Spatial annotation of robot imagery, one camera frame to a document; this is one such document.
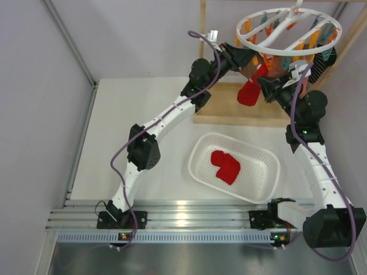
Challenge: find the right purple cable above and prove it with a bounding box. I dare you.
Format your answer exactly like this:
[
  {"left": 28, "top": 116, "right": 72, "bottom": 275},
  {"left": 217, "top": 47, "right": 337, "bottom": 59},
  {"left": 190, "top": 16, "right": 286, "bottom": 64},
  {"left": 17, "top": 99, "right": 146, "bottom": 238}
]
[{"left": 289, "top": 61, "right": 359, "bottom": 263}]

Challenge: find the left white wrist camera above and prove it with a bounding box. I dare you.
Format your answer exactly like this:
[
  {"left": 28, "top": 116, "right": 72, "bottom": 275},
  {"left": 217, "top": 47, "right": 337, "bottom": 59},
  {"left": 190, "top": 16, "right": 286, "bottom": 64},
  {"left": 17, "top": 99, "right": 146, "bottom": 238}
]
[{"left": 205, "top": 30, "right": 218, "bottom": 44}]

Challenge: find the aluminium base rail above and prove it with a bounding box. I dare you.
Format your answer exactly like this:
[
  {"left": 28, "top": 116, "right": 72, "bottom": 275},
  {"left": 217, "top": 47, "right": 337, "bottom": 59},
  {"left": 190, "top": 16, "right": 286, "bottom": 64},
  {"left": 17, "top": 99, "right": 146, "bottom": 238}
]
[{"left": 45, "top": 199, "right": 359, "bottom": 246}]

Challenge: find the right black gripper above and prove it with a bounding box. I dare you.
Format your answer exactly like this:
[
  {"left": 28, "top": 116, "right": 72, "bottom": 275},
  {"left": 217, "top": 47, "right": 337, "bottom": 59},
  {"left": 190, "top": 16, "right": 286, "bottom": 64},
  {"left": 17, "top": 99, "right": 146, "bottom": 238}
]
[{"left": 257, "top": 73, "right": 302, "bottom": 123}]

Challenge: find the black striped sock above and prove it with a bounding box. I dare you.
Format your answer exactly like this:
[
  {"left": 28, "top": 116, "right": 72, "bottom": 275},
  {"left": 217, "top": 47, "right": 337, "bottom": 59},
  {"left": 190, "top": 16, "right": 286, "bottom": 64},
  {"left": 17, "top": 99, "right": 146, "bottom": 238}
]
[
  {"left": 322, "top": 47, "right": 337, "bottom": 68},
  {"left": 308, "top": 53, "right": 327, "bottom": 84}
]

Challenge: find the white round clip hanger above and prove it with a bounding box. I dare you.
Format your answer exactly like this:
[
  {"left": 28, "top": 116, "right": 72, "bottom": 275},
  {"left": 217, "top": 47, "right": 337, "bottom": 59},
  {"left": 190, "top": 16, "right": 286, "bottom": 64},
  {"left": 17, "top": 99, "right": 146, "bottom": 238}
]
[{"left": 235, "top": 1, "right": 343, "bottom": 58}]

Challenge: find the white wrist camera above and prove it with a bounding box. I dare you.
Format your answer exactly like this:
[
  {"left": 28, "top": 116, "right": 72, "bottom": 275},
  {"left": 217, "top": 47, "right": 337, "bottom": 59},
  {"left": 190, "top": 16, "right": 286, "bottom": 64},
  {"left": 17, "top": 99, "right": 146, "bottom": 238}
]
[
  {"left": 282, "top": 60, "right": 311, "bottom": 88},
  {"left": 205, "top": 30, "right": 218, "bottom": 44}
]

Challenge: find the wooden hanger stand frame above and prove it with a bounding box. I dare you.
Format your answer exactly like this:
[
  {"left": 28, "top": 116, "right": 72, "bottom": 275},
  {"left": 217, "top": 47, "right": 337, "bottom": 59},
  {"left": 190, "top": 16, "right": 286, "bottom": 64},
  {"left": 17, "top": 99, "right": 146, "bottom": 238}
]
[{"left": 193, "top": 6, "right": 366, "bottom": 128}]

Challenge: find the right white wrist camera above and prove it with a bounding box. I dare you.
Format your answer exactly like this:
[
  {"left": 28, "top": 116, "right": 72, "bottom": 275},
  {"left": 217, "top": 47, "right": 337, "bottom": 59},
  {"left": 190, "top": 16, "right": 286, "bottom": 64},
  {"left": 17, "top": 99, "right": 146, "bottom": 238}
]
[{"left": 282, "top": 60, "right": 311, "bottom": 88}]

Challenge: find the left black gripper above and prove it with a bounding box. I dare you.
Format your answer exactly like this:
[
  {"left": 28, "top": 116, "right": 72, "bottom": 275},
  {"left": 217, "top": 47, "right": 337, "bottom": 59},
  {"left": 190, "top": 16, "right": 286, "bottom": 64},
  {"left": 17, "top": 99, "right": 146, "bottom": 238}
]
[{"left": 203, "top": 41, "right": 258, "bottom": 89}]

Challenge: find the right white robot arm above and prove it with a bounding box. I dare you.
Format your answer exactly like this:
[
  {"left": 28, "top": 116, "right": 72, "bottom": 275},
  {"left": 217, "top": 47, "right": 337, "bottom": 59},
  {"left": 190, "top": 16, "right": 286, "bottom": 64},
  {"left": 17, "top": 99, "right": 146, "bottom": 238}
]
[{"left": 256, "top": 77, "right": 366, "bottom": 249}]

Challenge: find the white perforated plastic basket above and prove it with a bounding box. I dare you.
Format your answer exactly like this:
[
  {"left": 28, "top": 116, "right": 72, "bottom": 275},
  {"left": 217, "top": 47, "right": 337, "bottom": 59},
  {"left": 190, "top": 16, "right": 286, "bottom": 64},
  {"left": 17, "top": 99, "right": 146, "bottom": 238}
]
[{"left": 188, "top": 132, "right": 280, "bottom": 204}]

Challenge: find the red sock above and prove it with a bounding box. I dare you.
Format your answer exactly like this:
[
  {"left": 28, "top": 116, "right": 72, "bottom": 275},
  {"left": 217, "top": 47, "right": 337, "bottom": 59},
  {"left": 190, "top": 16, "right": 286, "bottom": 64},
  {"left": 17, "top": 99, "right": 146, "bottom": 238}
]
[
  {"left": 237, "top": 64, "right": 268, "bottom": 107},
  {"left": 210, "top": 150, "right": 241, "bottom": 186}
]

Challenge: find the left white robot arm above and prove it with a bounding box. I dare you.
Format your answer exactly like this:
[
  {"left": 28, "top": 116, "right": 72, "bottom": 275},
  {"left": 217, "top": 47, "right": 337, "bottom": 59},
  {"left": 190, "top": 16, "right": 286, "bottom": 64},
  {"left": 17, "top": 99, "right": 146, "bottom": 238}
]
[{"left": 97, "top": 43, "right": 256, "bottom": 230}]

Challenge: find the orange patterned sock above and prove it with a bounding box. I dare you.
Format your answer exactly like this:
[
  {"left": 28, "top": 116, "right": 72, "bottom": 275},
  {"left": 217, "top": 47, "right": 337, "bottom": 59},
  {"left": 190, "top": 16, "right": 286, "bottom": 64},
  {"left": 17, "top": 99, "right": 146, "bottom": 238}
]
[{"left": 240, "top": 53, "right": 287, "bottom": 80}]

